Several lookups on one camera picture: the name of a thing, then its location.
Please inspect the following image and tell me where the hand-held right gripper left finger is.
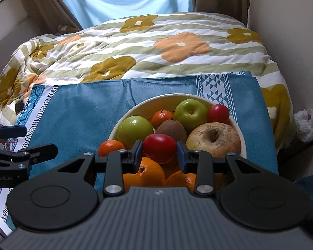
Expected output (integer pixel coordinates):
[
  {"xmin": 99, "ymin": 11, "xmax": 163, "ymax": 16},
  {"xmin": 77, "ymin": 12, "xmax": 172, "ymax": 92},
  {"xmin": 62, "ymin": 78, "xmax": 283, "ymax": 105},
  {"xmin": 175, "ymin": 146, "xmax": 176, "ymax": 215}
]
[{"xmin": 57, "ymin": 140, "xmax": 144, "ymax": 197}]

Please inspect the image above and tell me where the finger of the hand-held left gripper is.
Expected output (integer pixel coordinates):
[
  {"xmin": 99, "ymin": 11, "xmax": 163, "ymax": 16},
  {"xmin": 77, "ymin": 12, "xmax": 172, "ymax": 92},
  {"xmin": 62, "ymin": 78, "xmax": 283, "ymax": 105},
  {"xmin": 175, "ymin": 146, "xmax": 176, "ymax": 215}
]
[
  {"xmin": 0, "ymin": 143, "xmax": 58, "ymax": 171},
  {"xmin": 0, "ymin": 121, "xmax": 27, "ymax": 143}
]

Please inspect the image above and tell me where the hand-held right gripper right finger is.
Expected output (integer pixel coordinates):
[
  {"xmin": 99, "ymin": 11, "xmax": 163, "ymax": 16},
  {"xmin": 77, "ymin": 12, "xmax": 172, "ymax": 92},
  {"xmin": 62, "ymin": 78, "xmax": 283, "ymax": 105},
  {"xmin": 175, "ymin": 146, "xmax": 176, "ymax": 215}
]
[{"xmin": 176, "ymin": 141, "xmax": 266, "ymax": 196}]

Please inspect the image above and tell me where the green apple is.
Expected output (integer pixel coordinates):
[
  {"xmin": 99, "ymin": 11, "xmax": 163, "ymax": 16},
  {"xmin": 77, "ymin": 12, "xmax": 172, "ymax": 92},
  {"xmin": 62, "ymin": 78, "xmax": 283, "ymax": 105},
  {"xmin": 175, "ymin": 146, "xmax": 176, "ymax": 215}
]
[
  {"xmin": 175, "ymin": 99, "xmax": 209, "ymax": 133},
  {"xmin": 116, "ymin": 116, "xmax": 155, "ymax": 150}
]

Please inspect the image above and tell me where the large orange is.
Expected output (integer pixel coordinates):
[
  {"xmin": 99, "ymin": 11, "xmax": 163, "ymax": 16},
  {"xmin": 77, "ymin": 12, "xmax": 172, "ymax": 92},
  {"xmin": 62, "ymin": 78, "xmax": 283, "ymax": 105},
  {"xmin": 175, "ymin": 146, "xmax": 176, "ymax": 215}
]
[{"xmin": 122, "ymin": 157, "xmax": 167, "ymax": 188}]

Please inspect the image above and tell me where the red tomato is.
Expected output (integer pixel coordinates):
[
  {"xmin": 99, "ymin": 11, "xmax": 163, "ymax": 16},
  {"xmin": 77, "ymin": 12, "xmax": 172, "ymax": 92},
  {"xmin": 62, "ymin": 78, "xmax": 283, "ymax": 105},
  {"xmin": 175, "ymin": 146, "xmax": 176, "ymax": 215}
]
[
  {"xmin": 143, "ymin": 134, "xmax": 178, "ymax": 164},
  {"xmin": 208, "ymin": 104, "xmax": 230, "ymax": 123}
]

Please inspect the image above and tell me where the brown kiwi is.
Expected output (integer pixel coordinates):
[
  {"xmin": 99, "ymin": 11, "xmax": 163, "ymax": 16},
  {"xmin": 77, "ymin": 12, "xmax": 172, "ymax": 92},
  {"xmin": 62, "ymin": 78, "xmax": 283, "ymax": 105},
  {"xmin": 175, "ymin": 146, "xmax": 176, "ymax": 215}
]
[{"xmin": 156, "ymin": 118, "xmax": 187, "ymax": 144}]

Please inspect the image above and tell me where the mandarin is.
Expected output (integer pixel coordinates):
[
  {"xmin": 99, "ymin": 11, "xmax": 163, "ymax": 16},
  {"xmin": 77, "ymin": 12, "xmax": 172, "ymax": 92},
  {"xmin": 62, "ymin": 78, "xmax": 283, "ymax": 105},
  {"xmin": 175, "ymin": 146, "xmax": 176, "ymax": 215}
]
[
  {"xmin": 98, "ymin": 140, "xmax": 126, "ymax": 157},
  {"xmin": 151, "ymin": 110, "xmax": 175, "ymax": 130}
]

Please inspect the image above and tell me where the cream ceramic bowl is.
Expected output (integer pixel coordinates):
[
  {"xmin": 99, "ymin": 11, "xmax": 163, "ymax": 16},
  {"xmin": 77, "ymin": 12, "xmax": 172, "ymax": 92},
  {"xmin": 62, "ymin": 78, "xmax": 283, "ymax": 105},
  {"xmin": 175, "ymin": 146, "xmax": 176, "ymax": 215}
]
[{"xmin": 108, "ymin": 93, "xmax": 248, "ymax": 189}]

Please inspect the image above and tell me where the small black flat object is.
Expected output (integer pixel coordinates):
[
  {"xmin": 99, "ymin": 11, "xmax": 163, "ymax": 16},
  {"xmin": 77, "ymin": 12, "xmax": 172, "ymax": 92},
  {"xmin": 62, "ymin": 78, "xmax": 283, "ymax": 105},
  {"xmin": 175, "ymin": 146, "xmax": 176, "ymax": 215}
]
[{"xmin": 14, "ymin": 99, "xmax": 25, "ymax": 115}]

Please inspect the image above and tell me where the pale wrinkled apple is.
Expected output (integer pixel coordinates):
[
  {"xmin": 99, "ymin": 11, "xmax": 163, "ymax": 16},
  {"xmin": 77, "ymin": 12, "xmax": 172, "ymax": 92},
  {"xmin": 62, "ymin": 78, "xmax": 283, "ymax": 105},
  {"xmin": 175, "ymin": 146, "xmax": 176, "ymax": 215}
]
[{"xmin": 186, "ymin": 122, "xmax": 242, "ymax": 158}]

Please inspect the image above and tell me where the blue patterned towel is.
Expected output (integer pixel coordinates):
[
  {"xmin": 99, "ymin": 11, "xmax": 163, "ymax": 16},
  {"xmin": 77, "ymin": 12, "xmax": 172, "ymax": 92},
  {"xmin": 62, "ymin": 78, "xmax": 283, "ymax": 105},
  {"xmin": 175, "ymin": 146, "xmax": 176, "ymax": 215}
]
[{"xmin": 0, "ymin": 71, "xmax": 279, "ymax": 237}]

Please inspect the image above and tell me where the beige upholstered headboard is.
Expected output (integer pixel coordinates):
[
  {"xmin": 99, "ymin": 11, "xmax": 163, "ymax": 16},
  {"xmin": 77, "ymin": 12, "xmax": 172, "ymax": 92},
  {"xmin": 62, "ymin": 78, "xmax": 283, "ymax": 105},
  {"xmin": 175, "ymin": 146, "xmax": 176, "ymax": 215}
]
[{"xmin": 0, "ymin": 18, "xmax": 45, "ymax": 54}]

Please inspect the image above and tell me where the floral striped duvet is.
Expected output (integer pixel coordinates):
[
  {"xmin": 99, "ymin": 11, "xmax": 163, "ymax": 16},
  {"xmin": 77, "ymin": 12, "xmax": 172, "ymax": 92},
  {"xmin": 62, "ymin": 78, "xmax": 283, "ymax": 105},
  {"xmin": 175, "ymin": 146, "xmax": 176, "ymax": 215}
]
[{"xmin": 0, "ymin": 12, "xmax": 293, "ymax": 149}]

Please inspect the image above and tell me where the white plastic bag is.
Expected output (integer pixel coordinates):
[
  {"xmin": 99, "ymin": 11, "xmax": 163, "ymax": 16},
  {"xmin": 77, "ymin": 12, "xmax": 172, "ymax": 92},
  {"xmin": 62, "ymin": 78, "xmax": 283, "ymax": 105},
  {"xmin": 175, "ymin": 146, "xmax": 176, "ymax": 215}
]
[{"xmin": 294, "ymin": 109, "xmax": 313, "ymax": 143}]

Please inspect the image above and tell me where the dark blue cloth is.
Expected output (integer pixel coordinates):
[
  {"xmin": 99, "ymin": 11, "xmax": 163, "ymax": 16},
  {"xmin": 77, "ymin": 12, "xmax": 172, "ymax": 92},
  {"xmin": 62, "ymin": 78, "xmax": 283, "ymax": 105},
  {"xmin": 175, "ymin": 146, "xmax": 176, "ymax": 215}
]
[{"xmin": 298, "ymin": 171, "xmax": 313, "ymax": 220}]

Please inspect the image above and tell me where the dark cable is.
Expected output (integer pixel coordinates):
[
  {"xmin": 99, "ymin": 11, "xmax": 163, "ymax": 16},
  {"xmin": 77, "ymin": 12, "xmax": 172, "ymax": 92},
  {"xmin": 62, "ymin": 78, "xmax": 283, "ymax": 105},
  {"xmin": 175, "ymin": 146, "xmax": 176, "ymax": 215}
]
[{"xmin": 276, "ymin": 131, "xmax": 313, "ymax": 158}]

